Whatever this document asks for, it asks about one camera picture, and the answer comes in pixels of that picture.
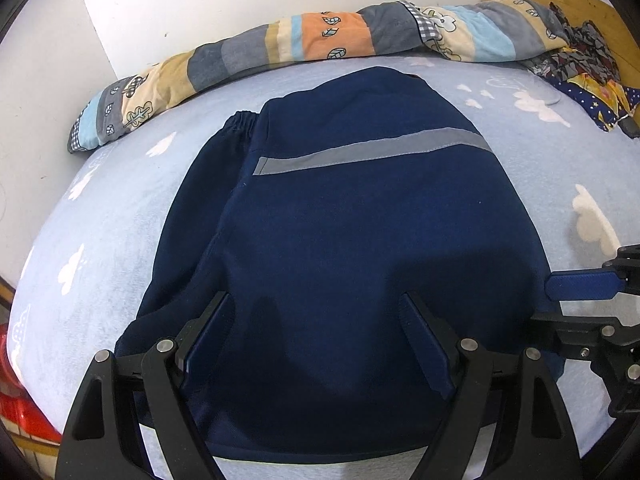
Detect patchwork quilt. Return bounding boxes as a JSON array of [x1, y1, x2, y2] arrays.
[[66, 0, 572, 154]]

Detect red plastic object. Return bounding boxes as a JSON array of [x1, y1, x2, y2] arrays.
[[0, 323, 62, 445]]

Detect light blue cloud-print blanket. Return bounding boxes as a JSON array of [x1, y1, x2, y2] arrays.
[[7, 54, 640, 480]]

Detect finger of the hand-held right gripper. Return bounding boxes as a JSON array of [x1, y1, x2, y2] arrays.
[[529, 311, 640, 417], [546, 243, 640, 303]]

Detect dark floral cloth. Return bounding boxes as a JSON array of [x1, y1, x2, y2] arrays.
[[520, 2, 624, 87]]

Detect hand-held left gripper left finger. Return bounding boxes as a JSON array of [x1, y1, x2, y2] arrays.
[[54, 290, 234, 480]]

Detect navy blue pants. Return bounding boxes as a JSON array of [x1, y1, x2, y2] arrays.
[[114, 66, 569, 466]]

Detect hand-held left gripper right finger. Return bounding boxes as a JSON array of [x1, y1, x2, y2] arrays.
[[401, 291, 585, 480]]

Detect navy star-print cloth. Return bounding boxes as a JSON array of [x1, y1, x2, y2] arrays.
[[554, 72, 640, 134]]

